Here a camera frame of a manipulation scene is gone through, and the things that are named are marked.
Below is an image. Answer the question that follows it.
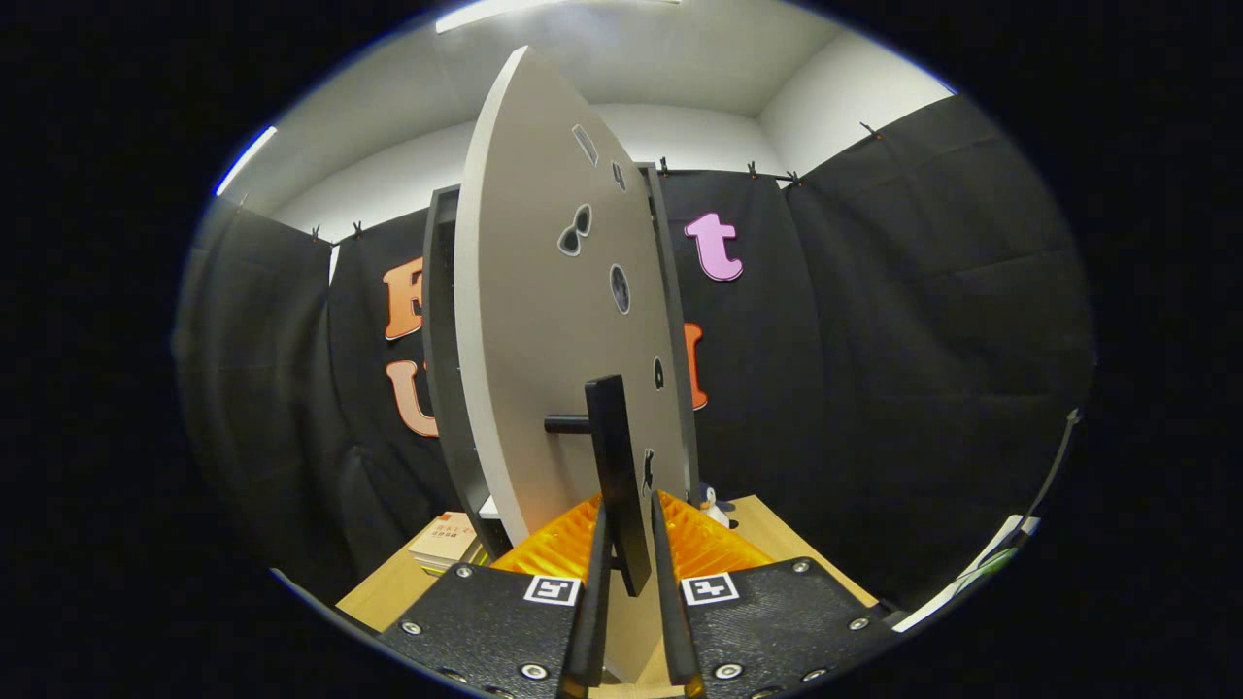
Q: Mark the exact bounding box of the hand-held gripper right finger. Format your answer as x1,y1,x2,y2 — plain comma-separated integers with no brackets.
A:
649,490,899,699

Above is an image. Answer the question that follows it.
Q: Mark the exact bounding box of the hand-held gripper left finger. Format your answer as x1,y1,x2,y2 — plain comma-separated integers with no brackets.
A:
379,493,615,699

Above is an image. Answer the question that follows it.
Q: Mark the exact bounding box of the dark grey shoe cabinet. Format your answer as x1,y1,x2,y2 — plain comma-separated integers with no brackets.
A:
422,163,702,559

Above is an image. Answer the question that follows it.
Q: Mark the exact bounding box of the white shoe cabinet door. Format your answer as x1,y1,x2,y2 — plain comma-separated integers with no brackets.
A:
454,44,695,685

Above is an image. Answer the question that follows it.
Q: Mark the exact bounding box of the black backdrop cloth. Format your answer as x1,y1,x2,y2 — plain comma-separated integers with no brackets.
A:
175,94,1098,608

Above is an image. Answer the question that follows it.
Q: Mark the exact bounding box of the long ceiling light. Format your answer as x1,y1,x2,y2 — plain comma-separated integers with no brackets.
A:
435,0,681,35
214,126,279,197

